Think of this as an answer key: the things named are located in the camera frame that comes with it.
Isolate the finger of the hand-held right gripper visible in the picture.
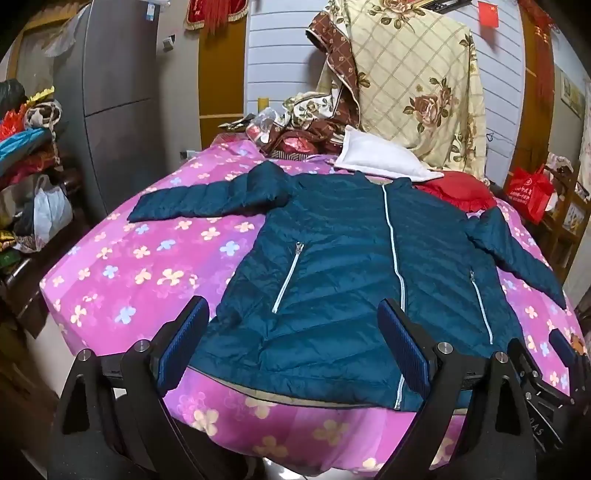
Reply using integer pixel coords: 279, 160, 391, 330
508, 339, 573, 408
549, 329, 591, 372

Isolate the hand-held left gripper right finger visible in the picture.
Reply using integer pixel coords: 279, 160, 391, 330
375, 298, 550, 480

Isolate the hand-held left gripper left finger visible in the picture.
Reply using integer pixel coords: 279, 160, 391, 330
48, 295, 211, 480

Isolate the teal puffer jacket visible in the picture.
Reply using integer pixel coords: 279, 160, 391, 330
127, 161, 568, 411

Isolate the pile of colourful clothes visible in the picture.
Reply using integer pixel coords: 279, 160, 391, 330
0, 78, 65, 186

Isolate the pink floral bedsheet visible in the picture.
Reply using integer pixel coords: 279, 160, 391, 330
39, 138, 589, 479

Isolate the wooden chair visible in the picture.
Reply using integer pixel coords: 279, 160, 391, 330
538, 156, 591, 283

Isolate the red shopping bag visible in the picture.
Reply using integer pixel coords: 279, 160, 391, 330
505, 164, 555, 225

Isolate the red ruffled pillow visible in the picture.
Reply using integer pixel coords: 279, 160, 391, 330
413, 170, 498, 213

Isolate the white plastic bag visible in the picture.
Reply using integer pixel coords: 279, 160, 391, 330
33, 174, 75, 243

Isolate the white pillow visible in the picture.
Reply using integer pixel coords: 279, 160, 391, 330
333, 126, 446, 183

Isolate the clear plastic bag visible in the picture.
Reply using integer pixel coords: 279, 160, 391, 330
246, 107, 283, 144

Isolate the yellow-brown wooden door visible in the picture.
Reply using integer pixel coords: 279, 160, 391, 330
198, 0, 248, 151

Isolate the cream rose-print quilt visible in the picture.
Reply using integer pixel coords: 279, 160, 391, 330
318, 0, 488, 182

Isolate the grey refrigerator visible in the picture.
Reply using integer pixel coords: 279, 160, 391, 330
53, 0, 186, 223

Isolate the brown floral quilt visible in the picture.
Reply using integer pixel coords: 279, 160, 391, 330
261, 10, 363, 160

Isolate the red fringed hanging banner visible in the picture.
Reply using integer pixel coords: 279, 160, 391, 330
185, 0, 250, 31

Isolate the small red flag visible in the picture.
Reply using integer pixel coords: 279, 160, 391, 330
478, 1, 502, 29

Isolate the brown wooden door frame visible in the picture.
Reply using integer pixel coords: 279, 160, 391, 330
510, 0, 556, 185

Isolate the framed wall picture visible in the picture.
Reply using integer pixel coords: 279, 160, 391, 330
560, 73, 587, 117

